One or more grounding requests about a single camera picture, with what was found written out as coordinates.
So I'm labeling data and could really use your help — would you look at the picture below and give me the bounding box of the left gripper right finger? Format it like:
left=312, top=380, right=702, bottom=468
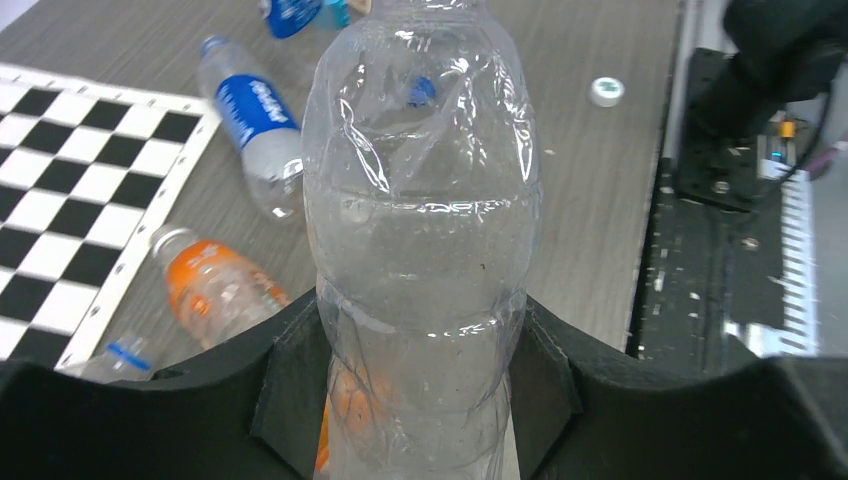
left=509, top=300, right=847, bottom=479

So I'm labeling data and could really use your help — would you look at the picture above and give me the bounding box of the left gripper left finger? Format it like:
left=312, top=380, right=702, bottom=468
left=1, top=292, right=331, bottom=479

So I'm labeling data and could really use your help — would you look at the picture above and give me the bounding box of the clear plastic bottle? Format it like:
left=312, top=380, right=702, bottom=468
left=302, top=1, right=541, bottom=479

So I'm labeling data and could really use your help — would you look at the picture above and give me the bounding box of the clear Pepsi bottle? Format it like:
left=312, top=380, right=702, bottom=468
left=258, top=0, right=323, bottom=39

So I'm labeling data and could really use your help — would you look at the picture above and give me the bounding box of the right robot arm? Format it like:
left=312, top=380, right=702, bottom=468
left=685, top=1, right=847, bottom=139

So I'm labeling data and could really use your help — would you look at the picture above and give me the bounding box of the orange drink bottle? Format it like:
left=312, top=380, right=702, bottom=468
left=149, top=224, right=292, bottom=349

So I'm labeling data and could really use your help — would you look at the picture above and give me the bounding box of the crushed Pepsi bottle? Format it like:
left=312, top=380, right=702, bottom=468
left=59, top=334, right=156, bottom=384

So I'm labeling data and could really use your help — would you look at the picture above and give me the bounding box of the blue label Pepsi bottle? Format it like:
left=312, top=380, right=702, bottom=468
left=197, top=35, right=303, bottom=221

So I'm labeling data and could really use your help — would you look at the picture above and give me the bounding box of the white green bottle cap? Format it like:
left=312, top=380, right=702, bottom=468
left=589, top=77, right=625, bottom=108

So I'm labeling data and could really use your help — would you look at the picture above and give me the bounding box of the blue bottle cap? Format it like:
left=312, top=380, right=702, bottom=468
left=407, top=76, right=437, bottom=108

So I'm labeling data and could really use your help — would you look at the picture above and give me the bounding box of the checkerboard mat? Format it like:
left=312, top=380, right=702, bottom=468
left=1, top=63, right=220, bottom=368

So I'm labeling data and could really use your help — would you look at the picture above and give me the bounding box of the blue toy block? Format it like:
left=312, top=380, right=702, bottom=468
left=322, top=0, right=351, bottom=30

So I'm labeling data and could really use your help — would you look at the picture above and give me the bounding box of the white green toy block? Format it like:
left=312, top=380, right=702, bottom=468
left=347, top=0, right=372, bottom=15

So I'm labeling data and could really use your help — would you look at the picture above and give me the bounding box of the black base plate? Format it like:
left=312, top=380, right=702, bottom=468
left=626, top=48, right=821, bottom=374

